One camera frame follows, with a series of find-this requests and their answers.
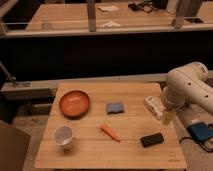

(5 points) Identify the orange carrot toy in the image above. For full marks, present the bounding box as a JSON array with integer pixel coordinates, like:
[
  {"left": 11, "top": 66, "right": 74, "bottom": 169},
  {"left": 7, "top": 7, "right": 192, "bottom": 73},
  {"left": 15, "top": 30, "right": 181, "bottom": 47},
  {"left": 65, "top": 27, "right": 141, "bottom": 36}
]
[{"left": 100, "top": 124, "right": 121, "bottom": 142}]

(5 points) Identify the grey vertical post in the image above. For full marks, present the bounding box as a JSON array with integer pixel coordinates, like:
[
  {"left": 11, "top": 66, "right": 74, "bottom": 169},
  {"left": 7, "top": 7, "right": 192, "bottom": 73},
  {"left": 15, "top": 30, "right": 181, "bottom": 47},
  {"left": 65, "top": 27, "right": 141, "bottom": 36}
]
[{"left": 87, "top": 0, "right": 96, "bottom": 32}]

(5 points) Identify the brown cardboard box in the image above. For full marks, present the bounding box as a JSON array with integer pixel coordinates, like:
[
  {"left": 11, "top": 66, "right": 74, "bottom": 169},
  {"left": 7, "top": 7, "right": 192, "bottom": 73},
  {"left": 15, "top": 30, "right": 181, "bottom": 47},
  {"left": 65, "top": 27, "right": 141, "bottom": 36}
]
[{"left": 0, "top": 120, "right": 31, "bottom": 171}]

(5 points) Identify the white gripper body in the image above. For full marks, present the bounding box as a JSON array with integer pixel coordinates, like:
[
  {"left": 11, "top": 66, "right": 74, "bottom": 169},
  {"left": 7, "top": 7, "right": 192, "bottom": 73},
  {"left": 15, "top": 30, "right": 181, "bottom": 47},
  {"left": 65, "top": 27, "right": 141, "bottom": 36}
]
[{"left": 143, "top": 96, "right": 164, "bottom": 120}]

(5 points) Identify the white cup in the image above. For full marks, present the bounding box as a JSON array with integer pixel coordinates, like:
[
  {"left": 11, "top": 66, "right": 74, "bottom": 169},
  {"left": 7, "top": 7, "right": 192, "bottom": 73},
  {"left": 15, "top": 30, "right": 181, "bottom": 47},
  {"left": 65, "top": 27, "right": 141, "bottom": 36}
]
[{"left": 53, "top": 125, "right": 73, "bottom": 148}]

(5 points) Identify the white paper on far table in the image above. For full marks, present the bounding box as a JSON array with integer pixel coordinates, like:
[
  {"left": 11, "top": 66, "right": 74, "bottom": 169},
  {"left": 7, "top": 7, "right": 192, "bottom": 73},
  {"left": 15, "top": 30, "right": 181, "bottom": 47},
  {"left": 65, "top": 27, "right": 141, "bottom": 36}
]
[{"left": 98, "top": 5, "right": 119, "bottom": 12}]

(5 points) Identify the blue box on floor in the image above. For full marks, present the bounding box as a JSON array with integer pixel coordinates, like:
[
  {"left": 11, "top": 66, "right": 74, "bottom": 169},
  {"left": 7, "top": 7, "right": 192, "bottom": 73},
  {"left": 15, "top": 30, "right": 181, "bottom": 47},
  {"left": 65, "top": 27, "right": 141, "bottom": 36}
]
[{"left": 187, "top": 122, "right": 213, "bottom": 142}]

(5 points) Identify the blue sponge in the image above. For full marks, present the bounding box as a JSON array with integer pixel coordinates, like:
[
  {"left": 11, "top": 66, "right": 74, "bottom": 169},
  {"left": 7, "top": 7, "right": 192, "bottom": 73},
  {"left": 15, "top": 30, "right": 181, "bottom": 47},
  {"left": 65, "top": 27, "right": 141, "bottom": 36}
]
[{"left": 106, "top": 102, "right": 124, "bottom": 114}]

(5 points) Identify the metal clamp bracket left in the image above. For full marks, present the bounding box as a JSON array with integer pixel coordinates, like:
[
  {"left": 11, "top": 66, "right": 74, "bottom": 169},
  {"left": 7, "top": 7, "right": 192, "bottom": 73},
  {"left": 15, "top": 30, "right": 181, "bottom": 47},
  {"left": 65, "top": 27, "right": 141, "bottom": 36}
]
[{"left": 0, "top": 61, "right": 31, "bottom": 88}]

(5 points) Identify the orange bowl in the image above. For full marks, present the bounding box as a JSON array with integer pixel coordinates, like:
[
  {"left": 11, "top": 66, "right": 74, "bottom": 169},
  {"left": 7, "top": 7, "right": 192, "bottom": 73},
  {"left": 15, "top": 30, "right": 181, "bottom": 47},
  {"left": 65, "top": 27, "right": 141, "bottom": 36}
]
[{"left": 59, "top": 90, "right": 90, "bottom": 118}]

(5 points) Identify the black cable on floor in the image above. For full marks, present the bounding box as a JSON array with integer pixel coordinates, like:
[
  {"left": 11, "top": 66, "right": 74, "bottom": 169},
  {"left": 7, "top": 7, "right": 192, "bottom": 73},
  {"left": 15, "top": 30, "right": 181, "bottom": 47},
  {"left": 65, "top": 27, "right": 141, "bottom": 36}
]
[{"left": 179, "top": 123, "right": 213, "bottom": 154}]

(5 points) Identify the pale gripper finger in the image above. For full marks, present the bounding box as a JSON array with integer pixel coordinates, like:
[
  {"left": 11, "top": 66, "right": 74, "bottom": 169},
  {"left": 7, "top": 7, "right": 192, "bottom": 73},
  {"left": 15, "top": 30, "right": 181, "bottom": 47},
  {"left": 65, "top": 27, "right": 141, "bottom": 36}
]
[{"left": 163, "top": 111, "right": 175, "bottom": 125}]

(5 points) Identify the grey right post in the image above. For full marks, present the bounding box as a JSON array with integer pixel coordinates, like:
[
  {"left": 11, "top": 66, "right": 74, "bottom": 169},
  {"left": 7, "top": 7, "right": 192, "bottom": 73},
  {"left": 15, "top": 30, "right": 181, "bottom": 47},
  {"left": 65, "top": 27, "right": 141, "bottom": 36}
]
[{"left": 172, "top": 0, "right": 191, "bottom": 29}]

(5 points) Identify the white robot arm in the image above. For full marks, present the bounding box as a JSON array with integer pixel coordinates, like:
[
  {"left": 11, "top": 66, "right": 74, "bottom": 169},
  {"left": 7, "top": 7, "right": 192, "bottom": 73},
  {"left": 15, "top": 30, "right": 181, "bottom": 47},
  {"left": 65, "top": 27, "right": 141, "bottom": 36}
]
[{"left": 143, "top": 62, "right": 213, "bottom": 125}]

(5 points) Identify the white folded paper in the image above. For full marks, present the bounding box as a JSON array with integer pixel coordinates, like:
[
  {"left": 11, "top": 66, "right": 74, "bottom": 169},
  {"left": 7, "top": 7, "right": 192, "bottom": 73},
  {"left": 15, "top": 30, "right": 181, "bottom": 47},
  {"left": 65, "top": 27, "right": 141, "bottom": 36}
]
[{"left": 100, "top": 21, "right": 122, "bottom": 28}]

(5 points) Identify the black gear on far table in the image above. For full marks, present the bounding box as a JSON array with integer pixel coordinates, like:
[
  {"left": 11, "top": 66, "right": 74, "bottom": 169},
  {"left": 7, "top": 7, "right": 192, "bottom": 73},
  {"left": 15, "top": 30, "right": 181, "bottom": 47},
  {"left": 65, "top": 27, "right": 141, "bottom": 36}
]
[{"left": 128, "top": 0, "right": 156, "bottom": 14}]

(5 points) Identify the black eraser block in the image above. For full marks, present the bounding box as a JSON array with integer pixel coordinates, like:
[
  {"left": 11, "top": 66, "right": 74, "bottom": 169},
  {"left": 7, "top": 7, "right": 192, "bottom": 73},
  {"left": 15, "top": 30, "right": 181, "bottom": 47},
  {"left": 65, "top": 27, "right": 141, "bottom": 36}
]
[{"left": 141, "top": 133, "right": 164, "bottom": 147}]

